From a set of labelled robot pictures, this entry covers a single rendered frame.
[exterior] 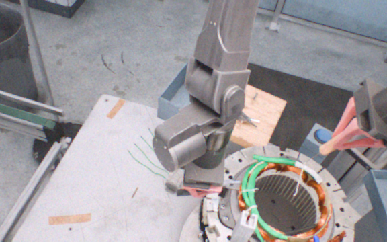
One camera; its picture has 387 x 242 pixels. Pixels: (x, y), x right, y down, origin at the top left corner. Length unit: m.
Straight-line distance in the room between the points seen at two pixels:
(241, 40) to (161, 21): 2.53
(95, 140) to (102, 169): 0.11
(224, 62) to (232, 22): 0.05
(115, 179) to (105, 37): 1.82
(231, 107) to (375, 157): 0.77
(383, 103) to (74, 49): 2.40
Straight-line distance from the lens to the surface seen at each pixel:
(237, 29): 0.47
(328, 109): 2.65
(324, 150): 0.63
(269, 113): 0.99
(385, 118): 0.55
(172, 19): 3.04
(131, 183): 1.14
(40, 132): 1.35
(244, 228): 0.67
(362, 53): 3.30
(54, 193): 1.15
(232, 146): 0.96
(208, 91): 0.49
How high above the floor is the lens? 1.78
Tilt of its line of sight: 51 degrees down
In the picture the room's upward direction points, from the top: 11 degrees clockwise
